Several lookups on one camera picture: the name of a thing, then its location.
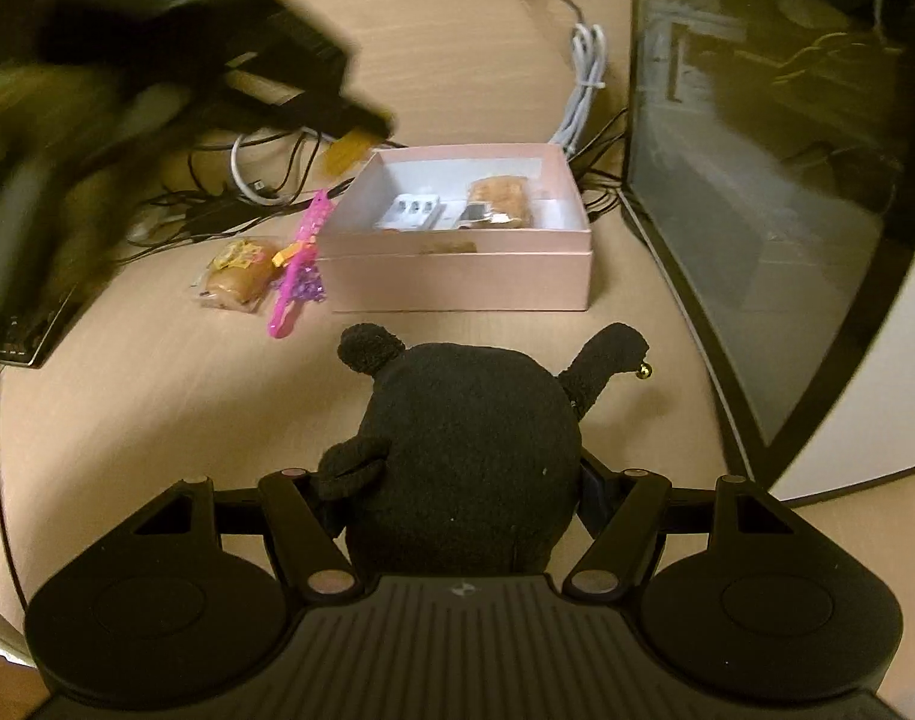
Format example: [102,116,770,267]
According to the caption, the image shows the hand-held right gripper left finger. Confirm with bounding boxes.
[131,467,362,602]

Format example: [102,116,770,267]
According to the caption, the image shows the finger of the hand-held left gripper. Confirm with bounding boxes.
[266,9,358,85]
[223,69,398,143]

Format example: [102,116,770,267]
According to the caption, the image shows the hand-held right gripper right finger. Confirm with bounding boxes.
[562,456,785,602]

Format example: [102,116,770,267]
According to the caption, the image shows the white battery charger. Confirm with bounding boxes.
[373,195,448,233]

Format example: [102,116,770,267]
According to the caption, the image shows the black plush toy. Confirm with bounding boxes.
[318,322,652,575]

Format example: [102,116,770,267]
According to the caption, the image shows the pink plastic toy basket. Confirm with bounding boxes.
[267,190,335,341]

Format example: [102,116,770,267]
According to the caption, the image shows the purple bead bracelet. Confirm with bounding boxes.
[269,259,330,309]

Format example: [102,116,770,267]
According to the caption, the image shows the round bread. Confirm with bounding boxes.
[194,236,286,313]

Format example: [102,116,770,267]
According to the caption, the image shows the square cake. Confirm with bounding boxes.
[448,174,540,230]

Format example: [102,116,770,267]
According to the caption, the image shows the pink cardboard box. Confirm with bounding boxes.
[318,142,595,314]

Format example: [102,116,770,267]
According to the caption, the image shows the black keyboard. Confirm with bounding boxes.
[0,277,80,369]

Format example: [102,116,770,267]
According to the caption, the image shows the grey looped cable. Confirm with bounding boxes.
[230,133,295,206]

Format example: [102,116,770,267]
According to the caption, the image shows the tangled black cables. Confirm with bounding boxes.
[123,127,357,250]

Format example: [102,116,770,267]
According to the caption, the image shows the grey bundled cable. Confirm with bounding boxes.
[493,0,610,155]

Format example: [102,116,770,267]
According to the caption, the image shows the black cable by computer case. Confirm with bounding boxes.
[566,109,632,220]

